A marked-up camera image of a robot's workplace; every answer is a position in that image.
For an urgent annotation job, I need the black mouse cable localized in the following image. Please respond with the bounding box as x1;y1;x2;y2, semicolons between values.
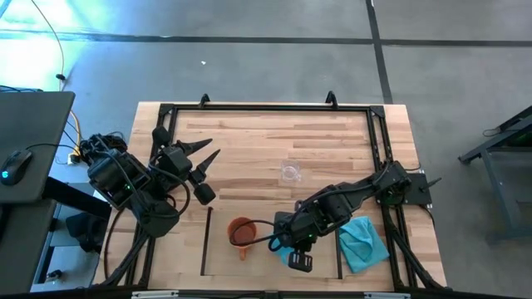
24;142;91;155

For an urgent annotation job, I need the blue cloth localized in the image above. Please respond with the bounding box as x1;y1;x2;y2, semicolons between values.
338;215;391;274

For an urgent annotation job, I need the black table frame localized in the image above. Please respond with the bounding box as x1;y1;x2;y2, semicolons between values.
97;90;446;292

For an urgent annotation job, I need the silver metal bracket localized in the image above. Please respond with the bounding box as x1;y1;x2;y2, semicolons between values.
131;290;180;299
364;292;411;299

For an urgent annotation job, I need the black computer mouse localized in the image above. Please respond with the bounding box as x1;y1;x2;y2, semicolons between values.
0;149;33;187

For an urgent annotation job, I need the yellow cable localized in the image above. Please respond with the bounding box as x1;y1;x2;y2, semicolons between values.
31;0;83;162

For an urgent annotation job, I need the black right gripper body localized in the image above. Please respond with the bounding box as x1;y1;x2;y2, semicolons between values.
273;210;319;252

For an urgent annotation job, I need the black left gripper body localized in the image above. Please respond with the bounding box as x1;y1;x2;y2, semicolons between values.
160;144;195;184

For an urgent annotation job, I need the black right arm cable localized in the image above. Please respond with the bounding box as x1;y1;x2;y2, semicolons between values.
228;218;292;253

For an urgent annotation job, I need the orange plastic mug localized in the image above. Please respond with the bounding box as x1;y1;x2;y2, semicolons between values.
226;216;258;262

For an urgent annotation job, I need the black bag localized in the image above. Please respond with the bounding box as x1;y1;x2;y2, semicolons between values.
65;211;110;253

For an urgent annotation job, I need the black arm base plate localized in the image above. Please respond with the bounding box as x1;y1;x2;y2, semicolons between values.
376;172;442;208

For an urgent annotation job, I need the dark grey desk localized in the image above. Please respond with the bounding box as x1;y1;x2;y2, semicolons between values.
0;91;76;204
0;198;58;297

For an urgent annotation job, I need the clear glass mug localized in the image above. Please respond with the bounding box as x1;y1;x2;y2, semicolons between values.
280;159;303;184

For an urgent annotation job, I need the black metal cart frame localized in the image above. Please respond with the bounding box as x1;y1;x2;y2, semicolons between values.
458;105;532;246

